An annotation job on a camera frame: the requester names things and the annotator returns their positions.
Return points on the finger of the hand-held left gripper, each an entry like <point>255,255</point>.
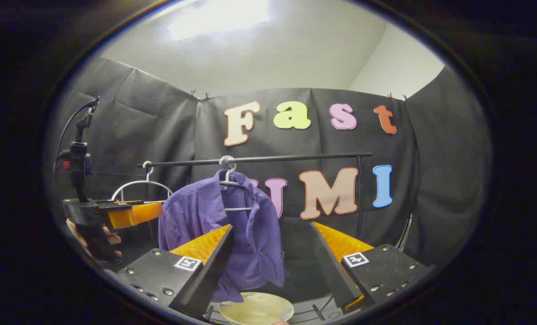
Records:
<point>135,215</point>

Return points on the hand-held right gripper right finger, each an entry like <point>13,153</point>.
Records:
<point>333,266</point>

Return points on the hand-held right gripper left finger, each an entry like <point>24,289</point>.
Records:
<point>214,266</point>

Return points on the purple shirt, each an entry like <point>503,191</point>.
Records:
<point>196,212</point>

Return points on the round beige laundry hamper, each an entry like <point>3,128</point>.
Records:
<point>254,309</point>

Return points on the black clothes rack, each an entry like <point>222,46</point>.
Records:
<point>295,158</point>

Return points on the clear tape wrap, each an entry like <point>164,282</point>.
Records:
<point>226,160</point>

